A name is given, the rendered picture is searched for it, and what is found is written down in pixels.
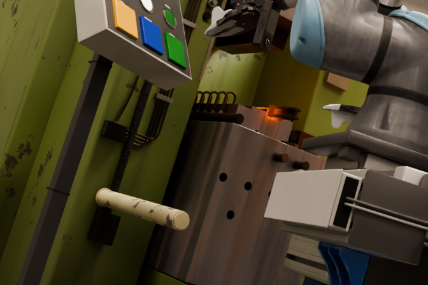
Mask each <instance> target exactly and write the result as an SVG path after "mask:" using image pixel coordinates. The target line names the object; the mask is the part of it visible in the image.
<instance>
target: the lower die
mask: <svg viewBox="0 0 428 285"><path fill-rule="evenodd" d="M198 105H199V103H194V106H193V108H192V111H196V109H197V107H198ZM213 106H214V104H209V106H208V109H207V112H211V110H212V109H213ZM205 107H206V103H201V107H200V111H199V112H203V111H204V109H205ZM221 107H222V104H217V106H216V108H215V113H219V112H220V109H221ZM268 110H269V109H258V108H255V107H253V106H242V105H240V104H225V106H224V110H223V113H239V114H242V115H243V116H244V121H243V123H242V124H238V125H241V126H243V127H246V128H248V129H250V130H253V131H256V130H258V133H260V134H263V135H265V136H268V137H270V138H273V139H276V140H277V141H280V142H281V141H287V142H288V139H289V135H290V131H291V129H292V125H293V122H290V121H288V120H281V121H278V120H275V119H274V118H271V117H269V116H267V114H268Z"/></svg>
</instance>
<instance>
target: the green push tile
mask: <svg viewBox="0 0 428 285"><path fill-rule="evenodd" d="M164 39H165V44H166V52H167V57H168V60H169V61H171V62H172V63H174V64H176V65H177V66H179V67H180V68H182V69H184V70H185V69H186V68H187V65H186V61H185V53H184V49H183V43H182V42H181V41H179V40H178V39H176V38H175V37H173V36H172V35H170V34H169V33H167V32H165V33H164Z"/></svg>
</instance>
